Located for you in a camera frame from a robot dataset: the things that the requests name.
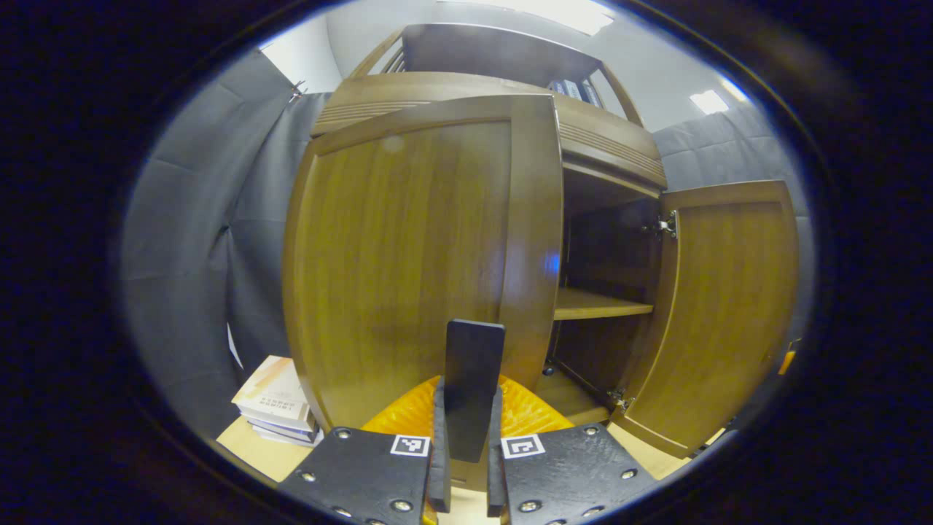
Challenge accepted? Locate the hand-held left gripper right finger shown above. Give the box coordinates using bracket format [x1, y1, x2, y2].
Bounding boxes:
[485, 374, 662, 525]

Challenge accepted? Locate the black backdrop cloth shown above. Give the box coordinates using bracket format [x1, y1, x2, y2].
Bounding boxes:
[120, 50, 813, 438]

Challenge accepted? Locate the beige cover book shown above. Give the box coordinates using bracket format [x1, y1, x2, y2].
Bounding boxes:
[232, 355, 314, 431]

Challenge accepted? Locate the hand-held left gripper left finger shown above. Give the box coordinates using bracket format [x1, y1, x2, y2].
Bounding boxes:
[276, 376, 453, 525]

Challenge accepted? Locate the wooden shoe cabinet door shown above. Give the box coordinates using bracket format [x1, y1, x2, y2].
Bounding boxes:
[283, 93, 566, 464]
[611, 180, 800, 460]

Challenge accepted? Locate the white flat book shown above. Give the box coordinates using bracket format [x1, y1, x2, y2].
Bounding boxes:
[251, 427, 324, 447]

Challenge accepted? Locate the wooden drawer with black knob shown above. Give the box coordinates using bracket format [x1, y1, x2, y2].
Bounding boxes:
[312, 71, 668, 190]

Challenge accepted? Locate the grey flat book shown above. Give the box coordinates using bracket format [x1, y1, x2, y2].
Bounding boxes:
[244, 416, 318, 440]

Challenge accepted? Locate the small ceiling light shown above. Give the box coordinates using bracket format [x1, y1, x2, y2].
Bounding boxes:
[690, 89, 730, 115]

